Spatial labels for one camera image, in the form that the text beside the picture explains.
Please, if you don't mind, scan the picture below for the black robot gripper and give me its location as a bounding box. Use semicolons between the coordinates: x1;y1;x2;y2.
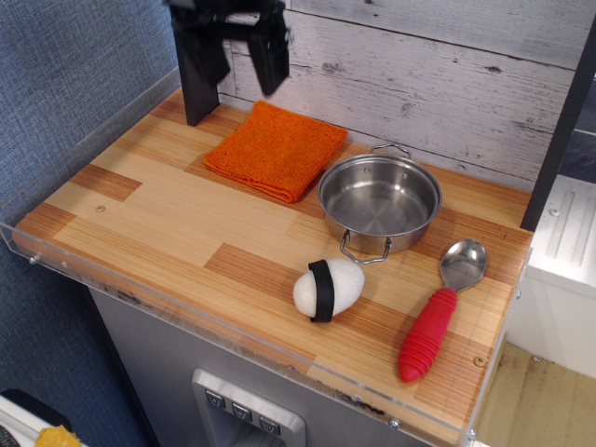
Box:
165;1;290;96

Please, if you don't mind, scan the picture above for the orange knitted cloth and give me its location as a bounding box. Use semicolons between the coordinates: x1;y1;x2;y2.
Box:
204;101;348;203

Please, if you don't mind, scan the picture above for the stainless steel pot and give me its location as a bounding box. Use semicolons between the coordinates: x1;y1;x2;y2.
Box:
318;142;442;265

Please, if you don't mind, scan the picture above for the white rice ball toy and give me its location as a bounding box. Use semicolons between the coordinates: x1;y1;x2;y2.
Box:
292;259;365;323

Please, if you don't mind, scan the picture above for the grey dispenser button panel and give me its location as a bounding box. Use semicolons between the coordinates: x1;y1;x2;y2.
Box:
192;368;306;446

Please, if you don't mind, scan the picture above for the clear acrylic table guard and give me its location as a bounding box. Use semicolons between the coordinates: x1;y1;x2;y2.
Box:
0;69;532;447

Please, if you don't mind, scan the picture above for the white ridged side counter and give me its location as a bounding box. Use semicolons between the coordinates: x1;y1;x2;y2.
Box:
506;175;595;377

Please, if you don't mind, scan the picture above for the dark grey left post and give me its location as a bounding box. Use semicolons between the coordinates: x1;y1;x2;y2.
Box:
169;6;220;127

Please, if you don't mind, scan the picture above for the dark grey post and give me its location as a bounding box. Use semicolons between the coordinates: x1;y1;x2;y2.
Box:
521;20;595;232
169;6;220;127

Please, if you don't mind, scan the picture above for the red handled metal spoon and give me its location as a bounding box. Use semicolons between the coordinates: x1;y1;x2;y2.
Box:
398;239;487;383

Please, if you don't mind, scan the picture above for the dark grey right post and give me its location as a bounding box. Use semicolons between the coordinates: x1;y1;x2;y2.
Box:
521;20;595;232

